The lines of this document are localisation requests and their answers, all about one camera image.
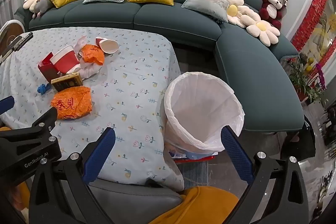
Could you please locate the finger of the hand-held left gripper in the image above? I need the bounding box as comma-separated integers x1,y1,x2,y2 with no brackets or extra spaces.
0,96,15,116
0,108,61,164

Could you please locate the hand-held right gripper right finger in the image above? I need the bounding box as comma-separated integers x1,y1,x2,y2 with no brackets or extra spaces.
220,126,310,224

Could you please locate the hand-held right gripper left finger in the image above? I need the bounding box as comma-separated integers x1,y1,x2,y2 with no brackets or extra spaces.
28,127,116,224

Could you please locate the orange plastic bag red print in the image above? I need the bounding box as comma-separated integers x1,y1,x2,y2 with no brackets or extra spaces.
51,86,93,120

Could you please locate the small blue plastic object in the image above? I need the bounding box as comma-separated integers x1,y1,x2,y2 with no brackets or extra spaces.
37,83,53,95

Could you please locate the brown gold box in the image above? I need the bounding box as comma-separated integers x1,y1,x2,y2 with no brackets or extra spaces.
51,72,84,92

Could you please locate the dark red box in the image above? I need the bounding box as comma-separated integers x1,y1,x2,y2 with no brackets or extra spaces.
37,52,59,82

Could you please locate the pink cloth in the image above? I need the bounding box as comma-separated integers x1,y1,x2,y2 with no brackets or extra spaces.
160,72,245,159

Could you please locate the plain orange plastic bag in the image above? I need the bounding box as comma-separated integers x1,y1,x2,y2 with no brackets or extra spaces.
80,44,105,65

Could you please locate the crushed white red paper cup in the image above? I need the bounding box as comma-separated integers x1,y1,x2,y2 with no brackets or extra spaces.
95,36,119,54

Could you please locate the red plastic object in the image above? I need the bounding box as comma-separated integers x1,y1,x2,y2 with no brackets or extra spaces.
172,155,216,162

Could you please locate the grey striped floor mat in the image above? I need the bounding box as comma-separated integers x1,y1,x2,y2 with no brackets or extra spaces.
177,161,210,186

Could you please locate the grey leather seat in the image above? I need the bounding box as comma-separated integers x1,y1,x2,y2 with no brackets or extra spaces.
87,178,184,224

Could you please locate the person's yellow garment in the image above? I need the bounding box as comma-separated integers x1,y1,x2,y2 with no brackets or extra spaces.
152,186,239,224

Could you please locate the black notched bar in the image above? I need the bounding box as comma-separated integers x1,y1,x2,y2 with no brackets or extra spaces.
10,32,34,51

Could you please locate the floral light blue tablecloth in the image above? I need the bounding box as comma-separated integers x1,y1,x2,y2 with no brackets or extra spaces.
0,27,185,191

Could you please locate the green potted plant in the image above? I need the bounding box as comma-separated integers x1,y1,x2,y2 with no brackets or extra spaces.
287,56,315,102

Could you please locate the purple orchid plant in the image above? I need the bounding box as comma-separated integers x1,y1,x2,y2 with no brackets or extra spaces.
314,63,328,91

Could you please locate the white daisy flower pillow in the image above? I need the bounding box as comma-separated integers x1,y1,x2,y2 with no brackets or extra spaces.
217,0,247,25
246,20,281,46
238,6,263,29

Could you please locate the red teddy bear plush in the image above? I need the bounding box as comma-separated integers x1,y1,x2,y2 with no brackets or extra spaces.
259,0,288,30

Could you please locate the dark green sectional sofa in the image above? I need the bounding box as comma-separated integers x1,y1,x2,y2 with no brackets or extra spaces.
14,0,305,132

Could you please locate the red patterned wall panel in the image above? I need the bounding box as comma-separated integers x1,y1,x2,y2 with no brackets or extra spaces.
291,0,336,67

